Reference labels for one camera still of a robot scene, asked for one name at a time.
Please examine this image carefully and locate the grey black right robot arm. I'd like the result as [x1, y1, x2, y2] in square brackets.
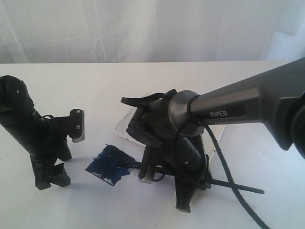
[121, 59, 305, 212]

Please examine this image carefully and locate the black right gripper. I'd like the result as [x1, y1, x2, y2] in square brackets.
[152, 138, 213, 212]

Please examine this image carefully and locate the white plastic paint tray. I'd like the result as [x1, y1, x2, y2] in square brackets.
[113, 93, 226, 167]

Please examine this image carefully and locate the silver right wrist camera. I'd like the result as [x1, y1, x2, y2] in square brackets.
[138, 166, 155, 184]

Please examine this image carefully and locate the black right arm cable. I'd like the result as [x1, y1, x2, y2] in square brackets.
[121, 92, 271, 229]

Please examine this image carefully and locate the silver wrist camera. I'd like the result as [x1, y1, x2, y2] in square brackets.
[138, 166, 155, 184]
[69, 109, 85, 143]

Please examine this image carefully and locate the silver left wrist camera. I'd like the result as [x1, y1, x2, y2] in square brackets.
[69, 109, 85, 143]

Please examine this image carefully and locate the black paintbrush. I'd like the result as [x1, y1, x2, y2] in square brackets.
[135, 164, 265, 194]

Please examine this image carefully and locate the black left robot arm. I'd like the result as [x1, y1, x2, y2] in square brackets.
[0, 75, 71, 190]

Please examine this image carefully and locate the white backdrop curtain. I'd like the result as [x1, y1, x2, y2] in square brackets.
[0, 0, 305, 63]

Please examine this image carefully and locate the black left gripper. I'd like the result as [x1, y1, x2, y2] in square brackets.
[26, 115, 72, 190]

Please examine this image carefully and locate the white paper sheet with square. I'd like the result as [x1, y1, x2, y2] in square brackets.
[35, 121, 191, 229]

